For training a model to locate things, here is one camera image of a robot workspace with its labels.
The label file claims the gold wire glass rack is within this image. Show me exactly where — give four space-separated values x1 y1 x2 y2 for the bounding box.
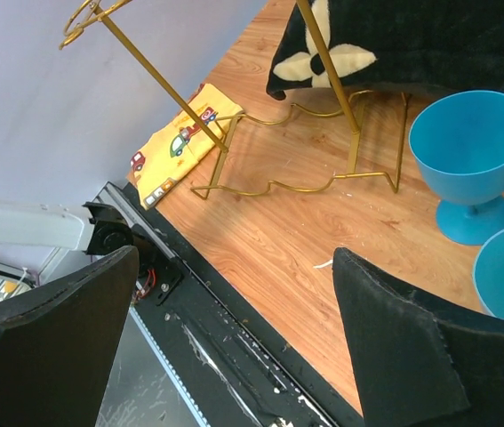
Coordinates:
60 1 411 200

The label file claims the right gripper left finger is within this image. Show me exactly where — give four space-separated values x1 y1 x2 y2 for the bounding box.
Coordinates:
0 246 140 426

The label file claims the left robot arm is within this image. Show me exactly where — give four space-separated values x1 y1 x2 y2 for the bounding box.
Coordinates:
0 200 134 255

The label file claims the yellow truck print cloth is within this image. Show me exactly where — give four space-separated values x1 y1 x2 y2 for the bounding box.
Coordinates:
130 84 242 210

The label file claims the blue wine glass back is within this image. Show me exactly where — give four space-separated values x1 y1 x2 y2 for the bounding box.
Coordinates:
408 90 504 246

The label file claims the black floral pillow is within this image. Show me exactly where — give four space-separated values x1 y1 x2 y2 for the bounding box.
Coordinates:
265 0 504 117

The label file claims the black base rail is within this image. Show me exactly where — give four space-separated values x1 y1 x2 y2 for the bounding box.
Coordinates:
97 183 363 426

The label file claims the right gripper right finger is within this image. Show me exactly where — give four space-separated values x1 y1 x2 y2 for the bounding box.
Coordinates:
332 247 504 426

